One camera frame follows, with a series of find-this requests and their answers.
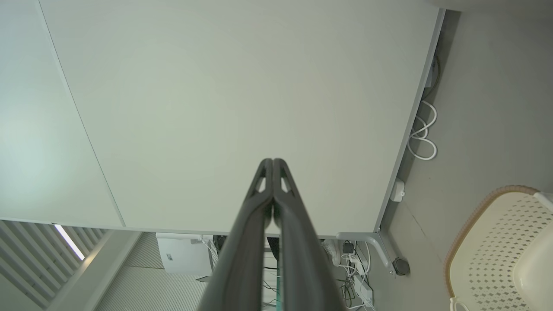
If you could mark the clear plastic bag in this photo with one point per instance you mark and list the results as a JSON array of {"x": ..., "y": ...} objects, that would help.
[{"x": 332, "y": 251}]

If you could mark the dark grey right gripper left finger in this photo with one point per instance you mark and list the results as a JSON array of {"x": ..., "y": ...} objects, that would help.
[{"x": 242, "y": 259}]

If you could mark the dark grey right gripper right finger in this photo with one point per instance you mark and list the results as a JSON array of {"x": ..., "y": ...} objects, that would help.
[{"x": 302, "y": 268}]

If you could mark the white box appliance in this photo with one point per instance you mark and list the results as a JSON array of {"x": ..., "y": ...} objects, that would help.
[{"x": 181, "y": 255}]

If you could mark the black round caster foot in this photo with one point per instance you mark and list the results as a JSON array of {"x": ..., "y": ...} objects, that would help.
[{"x": 402, "y": 267}]

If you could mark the white power strip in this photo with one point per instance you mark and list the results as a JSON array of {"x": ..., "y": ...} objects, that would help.
[{"x": 363, "y": 290}]

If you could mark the cream laundry basket brown rim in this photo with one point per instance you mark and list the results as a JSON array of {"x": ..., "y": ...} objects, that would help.
[{"x": 497, "y": 250}]

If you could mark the white plug adapter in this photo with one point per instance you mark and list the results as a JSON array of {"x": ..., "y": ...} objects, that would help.
[{"x": 397, "y": 190}]

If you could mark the ceiling light strip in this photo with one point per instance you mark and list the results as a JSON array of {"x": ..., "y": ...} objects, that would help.
[{"x": 69, "y": 242}]

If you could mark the black power adapter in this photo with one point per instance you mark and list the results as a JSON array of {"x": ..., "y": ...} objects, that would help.
[{"x": 348, "y": 248}]

